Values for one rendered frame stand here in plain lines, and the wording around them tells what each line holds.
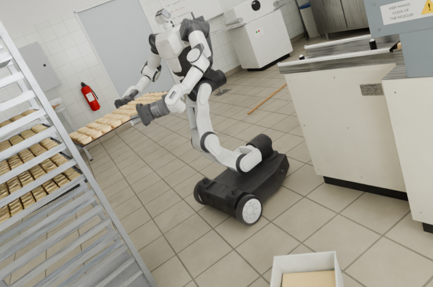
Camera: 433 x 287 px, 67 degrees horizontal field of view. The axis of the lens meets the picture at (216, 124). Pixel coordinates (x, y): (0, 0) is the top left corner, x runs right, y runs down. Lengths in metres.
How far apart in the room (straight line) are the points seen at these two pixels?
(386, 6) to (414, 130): 0.53
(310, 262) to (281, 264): 0.14
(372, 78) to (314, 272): 0.98
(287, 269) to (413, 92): 1.02
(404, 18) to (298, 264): 1.19
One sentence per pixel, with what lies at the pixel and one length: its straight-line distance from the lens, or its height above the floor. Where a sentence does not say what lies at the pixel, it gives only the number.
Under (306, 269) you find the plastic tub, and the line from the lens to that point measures 1.83.
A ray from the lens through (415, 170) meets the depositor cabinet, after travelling 1.73.
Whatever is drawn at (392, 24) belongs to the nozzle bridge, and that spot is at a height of 1.06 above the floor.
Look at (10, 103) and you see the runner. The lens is 1.66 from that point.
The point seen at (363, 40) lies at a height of 0.88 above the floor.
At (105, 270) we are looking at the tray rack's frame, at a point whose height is 0.15.
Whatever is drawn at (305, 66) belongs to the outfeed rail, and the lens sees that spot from 1.98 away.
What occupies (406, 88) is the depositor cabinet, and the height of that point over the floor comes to 0.79.
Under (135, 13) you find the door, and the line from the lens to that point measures 6.11.
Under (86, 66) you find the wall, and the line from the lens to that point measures 5.87.
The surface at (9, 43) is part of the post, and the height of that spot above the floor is 1.54.
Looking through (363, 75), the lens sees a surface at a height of 0.79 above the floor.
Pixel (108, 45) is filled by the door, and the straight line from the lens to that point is 5.96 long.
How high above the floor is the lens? 1.37
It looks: 19 degrees down
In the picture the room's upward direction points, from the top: 23 degrees counter-clockwise
